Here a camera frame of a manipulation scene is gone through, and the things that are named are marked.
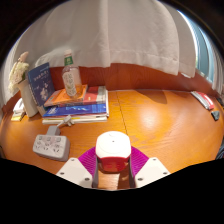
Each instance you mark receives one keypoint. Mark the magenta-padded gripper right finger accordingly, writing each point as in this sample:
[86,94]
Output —
[151,170]

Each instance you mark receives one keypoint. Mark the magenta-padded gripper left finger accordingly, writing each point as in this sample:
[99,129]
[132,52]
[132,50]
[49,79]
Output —
[74,171]

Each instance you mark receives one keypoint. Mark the grey power strip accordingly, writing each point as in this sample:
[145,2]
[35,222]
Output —
[50,146]

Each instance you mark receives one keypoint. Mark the large white book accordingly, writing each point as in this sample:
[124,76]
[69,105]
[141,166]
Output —
[80,119]

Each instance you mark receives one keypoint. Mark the blue flat book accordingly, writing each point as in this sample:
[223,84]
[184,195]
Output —
[76,110]

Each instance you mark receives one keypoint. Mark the orange book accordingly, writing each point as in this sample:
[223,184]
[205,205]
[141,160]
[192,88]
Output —
[58,97]

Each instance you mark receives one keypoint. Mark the yellow book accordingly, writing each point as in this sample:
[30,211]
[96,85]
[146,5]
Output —
[17,116]

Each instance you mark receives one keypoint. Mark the red and white book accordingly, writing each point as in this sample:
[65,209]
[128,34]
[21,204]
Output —
[95,95]

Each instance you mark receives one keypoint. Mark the small dark object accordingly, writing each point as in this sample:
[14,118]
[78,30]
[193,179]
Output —
[215,115]

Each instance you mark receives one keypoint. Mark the white vase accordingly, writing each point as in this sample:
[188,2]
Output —
[28,100]

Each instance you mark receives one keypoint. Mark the red booklet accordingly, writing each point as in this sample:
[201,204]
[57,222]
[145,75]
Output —
[205,99]

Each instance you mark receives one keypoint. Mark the clear drink bottle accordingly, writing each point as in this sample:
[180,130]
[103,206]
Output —
[71,80]

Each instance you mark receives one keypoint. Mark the blue starry-cover book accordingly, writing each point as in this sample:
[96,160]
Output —
[40,83]

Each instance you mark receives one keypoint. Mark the white and pink flower bouquet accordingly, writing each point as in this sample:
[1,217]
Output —
[18,71]

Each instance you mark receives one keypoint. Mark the window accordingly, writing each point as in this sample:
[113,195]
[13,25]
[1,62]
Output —
[203,50]

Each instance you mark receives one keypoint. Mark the white curtain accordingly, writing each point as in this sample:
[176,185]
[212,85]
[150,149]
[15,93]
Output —
[116,33]

